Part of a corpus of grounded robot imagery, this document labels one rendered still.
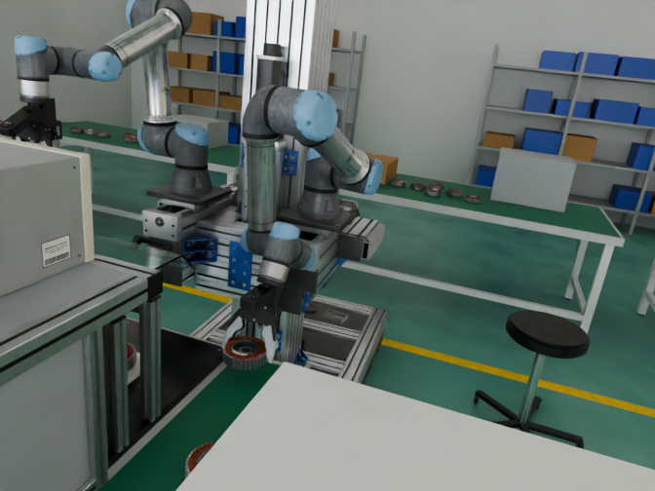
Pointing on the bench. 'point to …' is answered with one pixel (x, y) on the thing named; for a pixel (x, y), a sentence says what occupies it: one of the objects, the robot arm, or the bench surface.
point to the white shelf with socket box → (389, 446)
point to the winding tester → (43, 212)
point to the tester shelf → (68, 309)
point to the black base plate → (173, 360)
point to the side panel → (56, 423)
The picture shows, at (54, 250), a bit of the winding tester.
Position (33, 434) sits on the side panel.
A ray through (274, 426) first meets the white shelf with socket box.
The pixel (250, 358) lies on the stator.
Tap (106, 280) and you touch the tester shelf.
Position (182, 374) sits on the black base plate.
